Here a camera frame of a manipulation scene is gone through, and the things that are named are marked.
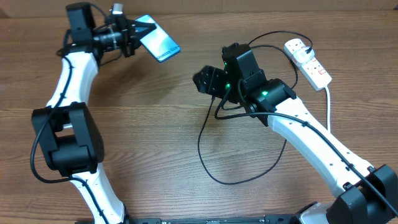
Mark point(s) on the white charger plug adapter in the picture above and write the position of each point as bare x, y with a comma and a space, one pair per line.
304, 55

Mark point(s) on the white power strip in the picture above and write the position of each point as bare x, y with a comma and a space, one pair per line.
313, 71

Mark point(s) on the Samsung Galaxy smartphone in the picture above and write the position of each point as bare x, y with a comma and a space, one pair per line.
158, 42

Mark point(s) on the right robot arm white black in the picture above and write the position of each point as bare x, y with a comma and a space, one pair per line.
363, 193

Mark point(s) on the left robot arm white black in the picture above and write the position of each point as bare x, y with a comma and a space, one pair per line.
68, 146

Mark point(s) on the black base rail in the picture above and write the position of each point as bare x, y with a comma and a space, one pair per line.
217, 220

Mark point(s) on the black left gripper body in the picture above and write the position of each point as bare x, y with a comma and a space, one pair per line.
121, 33

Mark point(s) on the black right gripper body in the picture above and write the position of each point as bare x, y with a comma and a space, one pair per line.
219, 85

